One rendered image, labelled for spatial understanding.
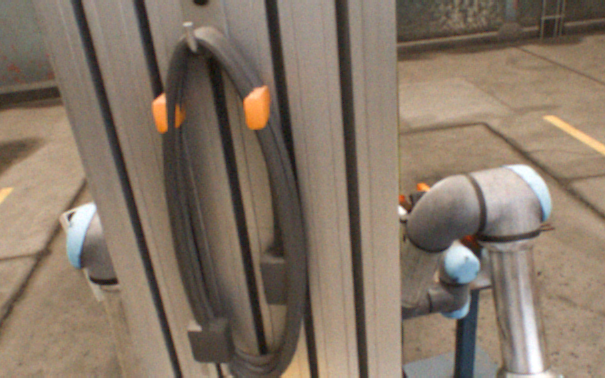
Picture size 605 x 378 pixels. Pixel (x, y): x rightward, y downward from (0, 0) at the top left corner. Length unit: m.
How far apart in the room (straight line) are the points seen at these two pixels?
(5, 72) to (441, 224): 7.90
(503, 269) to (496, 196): 0.14
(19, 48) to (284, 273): 8.05
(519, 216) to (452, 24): 7.39
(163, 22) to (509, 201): 0.76
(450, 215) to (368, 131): 0.62
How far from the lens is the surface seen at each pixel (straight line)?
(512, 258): 1.05
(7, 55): 8.47
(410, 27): 8.14
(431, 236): 1.01
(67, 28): 0.42
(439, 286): 1.34
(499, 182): 1.02
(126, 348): 1.09
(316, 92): 0.37
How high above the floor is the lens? 1.87
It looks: 26 degrees down
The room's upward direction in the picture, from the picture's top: 6 degrees counter-clockwise
